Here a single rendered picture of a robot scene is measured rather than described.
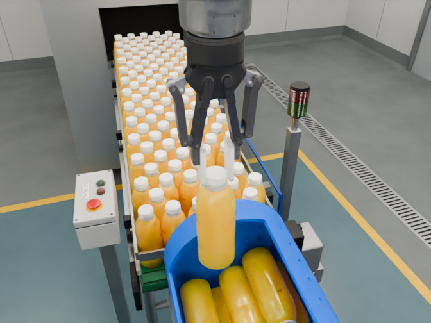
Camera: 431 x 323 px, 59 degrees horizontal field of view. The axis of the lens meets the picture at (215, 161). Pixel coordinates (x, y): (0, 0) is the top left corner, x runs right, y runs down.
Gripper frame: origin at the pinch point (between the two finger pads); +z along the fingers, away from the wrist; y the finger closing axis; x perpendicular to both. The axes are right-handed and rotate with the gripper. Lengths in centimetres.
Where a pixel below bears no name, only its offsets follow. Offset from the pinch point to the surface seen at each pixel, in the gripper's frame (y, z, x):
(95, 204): -23.3, 29.8, 30.6
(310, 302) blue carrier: 12.0, 19.7, -14.9
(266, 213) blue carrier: 12.5, 19.7, 6.6
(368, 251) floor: 114, 140, 81
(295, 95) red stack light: 39, 17, 52
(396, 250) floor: 131, 140, 78
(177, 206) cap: -3.3, 31.7, 26.8
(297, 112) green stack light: 40, 23, 51
